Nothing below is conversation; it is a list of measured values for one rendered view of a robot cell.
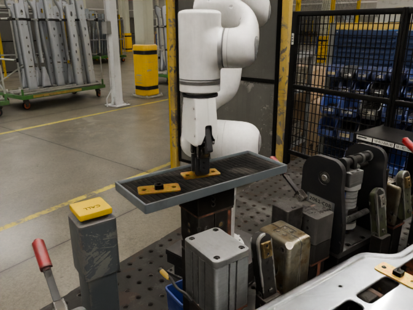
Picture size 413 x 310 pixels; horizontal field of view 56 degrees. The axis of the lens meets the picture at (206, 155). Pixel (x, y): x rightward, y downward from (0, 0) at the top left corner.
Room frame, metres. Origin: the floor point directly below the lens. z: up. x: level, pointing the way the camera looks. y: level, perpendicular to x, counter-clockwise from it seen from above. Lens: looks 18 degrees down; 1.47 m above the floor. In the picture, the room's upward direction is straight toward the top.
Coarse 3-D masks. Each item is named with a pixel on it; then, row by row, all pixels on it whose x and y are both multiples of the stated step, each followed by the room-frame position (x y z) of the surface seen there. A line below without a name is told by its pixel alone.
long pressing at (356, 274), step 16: (352, 256) 0.72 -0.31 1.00; (368, 256) 0.72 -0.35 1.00; (384, 256) 0.72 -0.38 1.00; (400, 256) 0.72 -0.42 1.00; (336, 272) 0.66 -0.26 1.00; (352, 272) 0.66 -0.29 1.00; (368, 272) 0.66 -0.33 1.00; (304, 288) 0.61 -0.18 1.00; (320, 288) 0.61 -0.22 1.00; (336, 288) 0.61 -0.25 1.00; (352, 288) 0.61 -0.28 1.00; (400, 288) 0.61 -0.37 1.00; (272, 304) 0.57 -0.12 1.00; (288, 304) 0.57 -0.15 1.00; (304, 304) 0.57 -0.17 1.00; (320, 304) 0.57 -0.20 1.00; (336, 304) 0.57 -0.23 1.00; (368, 304) 0.57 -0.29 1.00; (384, 304) 0.57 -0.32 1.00; (400, 304) 0.57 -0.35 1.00
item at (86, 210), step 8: (88, 200) 0.66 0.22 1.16; (96, 200) 0.66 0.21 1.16; (72, 208) 0.63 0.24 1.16; (80, 208) 0.63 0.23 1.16; (88, 208) 0.63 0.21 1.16; (96, 208) 0.63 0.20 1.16; (104, 208) 0.63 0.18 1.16; (80, 216) 0.60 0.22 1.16; (88, 216) 0.61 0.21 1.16; (96, 216) 0.62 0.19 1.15
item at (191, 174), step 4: (184, 172) 0.80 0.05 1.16; (188, 172) 0.80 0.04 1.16; (192, 172) 0.80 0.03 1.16; (212, 172) 0.80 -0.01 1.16; (216, 172) 0.80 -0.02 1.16; (184, 176) 0.78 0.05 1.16; (188, 176) 0.78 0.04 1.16; (192, 176) 0.78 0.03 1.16; (196, 176) 0.78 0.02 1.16; (200, 176) 0.78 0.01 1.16; (204, 176) 0.78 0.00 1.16; (208, 176) 0.78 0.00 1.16
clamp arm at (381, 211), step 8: (376, 192) 0.84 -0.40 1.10; (384, 192) 0.85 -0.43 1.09; (376, 200) 0.83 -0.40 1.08; (384, 200) 0.84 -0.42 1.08; (376, 208) 0.83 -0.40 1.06; (384, 208) 0.85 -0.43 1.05; (376, 216) 0.83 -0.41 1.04; (384, 216) 0.84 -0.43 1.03; (376, 224) 0.83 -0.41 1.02; (384, 224) 0.84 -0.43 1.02; (376, 232) 0.83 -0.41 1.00; (384, 232) 0.83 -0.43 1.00
